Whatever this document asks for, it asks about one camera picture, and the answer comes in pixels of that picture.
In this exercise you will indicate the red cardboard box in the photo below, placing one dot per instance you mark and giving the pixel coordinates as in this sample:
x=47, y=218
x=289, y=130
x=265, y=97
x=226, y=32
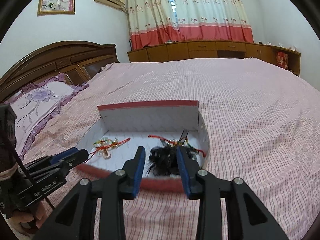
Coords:
x=150, y=120

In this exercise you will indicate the cream and red curtain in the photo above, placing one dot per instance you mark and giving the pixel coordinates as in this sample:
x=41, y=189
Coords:
x=212, y=10
x=147, y=17

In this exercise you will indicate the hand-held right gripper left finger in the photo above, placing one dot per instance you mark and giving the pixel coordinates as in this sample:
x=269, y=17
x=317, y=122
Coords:
x=138, y=172

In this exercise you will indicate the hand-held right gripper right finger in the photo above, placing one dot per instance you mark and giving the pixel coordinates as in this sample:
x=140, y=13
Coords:
x=183, y=172

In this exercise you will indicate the person's left forearm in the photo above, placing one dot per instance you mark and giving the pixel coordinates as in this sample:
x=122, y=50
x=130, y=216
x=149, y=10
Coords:
x=7, y=155

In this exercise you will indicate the wooden headboard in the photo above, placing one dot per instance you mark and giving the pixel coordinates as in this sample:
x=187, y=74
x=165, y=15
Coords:
x=62, y=52

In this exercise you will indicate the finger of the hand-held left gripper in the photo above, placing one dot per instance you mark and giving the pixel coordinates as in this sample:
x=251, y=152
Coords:
x=65, y=153
x=80, y=156

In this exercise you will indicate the red gift bag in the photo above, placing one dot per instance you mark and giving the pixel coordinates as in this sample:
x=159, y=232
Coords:
x=282, y=59

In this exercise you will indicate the wooden cabinet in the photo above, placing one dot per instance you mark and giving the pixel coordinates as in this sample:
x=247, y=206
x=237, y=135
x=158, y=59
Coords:
x=175, y=51

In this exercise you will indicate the window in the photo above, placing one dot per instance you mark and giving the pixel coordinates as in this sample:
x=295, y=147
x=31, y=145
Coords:
x=171, y=5

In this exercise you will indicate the person's left hand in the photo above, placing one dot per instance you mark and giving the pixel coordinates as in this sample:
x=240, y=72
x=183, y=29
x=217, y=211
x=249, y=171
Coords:
x=25, y=220

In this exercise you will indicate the purple floral pillow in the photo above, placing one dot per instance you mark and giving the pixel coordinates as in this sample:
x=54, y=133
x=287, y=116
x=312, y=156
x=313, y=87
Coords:
x=42, y=100

